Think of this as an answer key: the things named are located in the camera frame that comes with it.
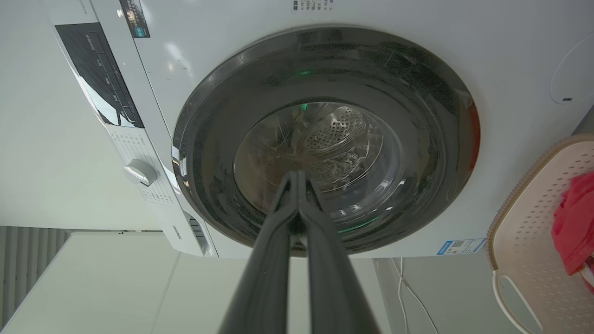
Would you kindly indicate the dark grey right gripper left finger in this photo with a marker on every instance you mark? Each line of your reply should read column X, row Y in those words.
column 264, row 278

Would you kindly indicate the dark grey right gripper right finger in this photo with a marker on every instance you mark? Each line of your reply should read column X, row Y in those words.
column 332, row 278

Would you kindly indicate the beige perforated laundry basket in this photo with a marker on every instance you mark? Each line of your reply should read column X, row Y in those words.
column 533, row 250

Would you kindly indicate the silver washer control knob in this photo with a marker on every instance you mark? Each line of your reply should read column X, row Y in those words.
column 140, row 171

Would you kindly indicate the round dark glass washer door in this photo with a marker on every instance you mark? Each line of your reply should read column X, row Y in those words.
column 371, row 74

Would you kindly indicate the red garment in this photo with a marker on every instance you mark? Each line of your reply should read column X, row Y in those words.
column 575, row 222

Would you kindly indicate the white front-load washing machine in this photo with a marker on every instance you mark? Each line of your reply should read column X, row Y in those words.
column 325, row 28

